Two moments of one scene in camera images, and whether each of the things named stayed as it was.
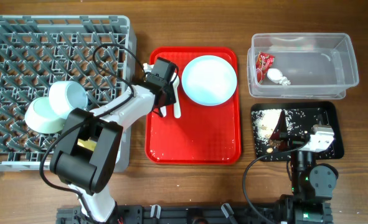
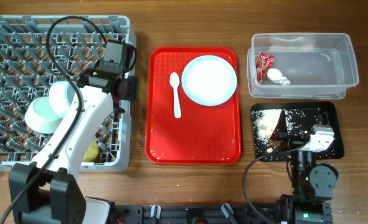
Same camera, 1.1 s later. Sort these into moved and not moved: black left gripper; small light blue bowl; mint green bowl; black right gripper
Moved: black left gripper
Not moved: black right gripper; mint green bowl; small light blue bowl
